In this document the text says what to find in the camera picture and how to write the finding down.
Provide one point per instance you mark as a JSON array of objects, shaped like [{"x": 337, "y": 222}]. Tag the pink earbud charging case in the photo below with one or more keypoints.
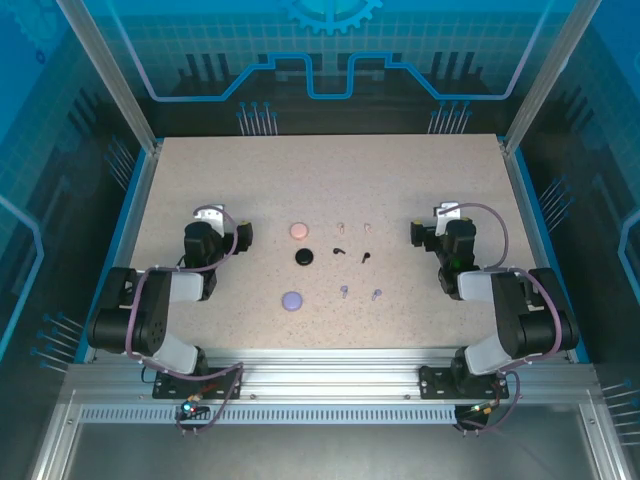
[{"x": 299, "y": 229}]

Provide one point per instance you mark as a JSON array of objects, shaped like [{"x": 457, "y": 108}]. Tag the black earbud charging case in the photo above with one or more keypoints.
[{"x": 304, "y": 256}]

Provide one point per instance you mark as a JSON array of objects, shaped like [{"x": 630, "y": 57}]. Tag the purple earbud charging case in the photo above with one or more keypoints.
[{"x": 292, "y": 300}]

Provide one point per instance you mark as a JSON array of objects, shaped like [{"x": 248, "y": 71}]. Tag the black earbud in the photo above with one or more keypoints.
[
  {"x": 365, "y": 257},
  {"x": 340, "y": 250}
]

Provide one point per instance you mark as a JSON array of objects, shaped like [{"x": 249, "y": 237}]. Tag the purple earbud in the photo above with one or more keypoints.
[
  {"x": 375, "y": 294},
  {"x": 343, "y": 291}
]

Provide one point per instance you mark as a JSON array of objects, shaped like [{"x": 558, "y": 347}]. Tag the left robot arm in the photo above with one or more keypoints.
[{"x": 150, "y": 320}]

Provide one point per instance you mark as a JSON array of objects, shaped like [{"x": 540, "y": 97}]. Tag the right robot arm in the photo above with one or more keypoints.
[{"x": 520, "y": 320}]

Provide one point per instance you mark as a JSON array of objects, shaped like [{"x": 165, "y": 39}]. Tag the blue table edge trim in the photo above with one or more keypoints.
[
  {"x": 120, "y": 240},
  {"x": 541, "y": 240}
]

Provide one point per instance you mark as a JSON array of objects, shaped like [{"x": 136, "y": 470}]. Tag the small circuit board with LEDs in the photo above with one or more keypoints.
[
  {"x": 191, "y": 409},
  {"x": 482, "y": 409}
]

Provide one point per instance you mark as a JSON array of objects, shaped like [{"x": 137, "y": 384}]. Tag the steel bottom panel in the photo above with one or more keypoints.
[{"x": 325, "y": 455}]

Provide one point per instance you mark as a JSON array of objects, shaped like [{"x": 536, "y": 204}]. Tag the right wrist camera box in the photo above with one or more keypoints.
[{"x": 446, "y": 209}]

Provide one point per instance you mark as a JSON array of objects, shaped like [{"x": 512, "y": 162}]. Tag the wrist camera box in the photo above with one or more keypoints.
[
  {"x": 446, "y": 209},
  {"x": 210, "y": 214}
]

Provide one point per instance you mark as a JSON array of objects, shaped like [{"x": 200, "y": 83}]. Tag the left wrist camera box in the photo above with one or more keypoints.
[{"x": 210, "y": 214}]

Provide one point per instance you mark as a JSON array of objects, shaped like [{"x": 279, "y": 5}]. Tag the aluminium side rail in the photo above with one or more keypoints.
[
  {"x": 526, "y": 240},
  {"x": 134, "y": 240}
]

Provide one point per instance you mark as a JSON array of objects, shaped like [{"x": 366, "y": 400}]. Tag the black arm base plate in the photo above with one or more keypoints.
[
  {"x": 435, "y": 385},
  {"x": 165, "y": 387}
]

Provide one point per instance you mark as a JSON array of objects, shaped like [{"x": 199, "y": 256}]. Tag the aluminium corner post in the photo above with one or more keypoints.
[
  {"x": 545, "y": 75},
  {"x": 115, "y": 80}
]

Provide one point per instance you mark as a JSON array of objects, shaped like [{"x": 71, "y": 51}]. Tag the aluminium frame beam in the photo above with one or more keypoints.
[{"x": 325, "y": 375}]

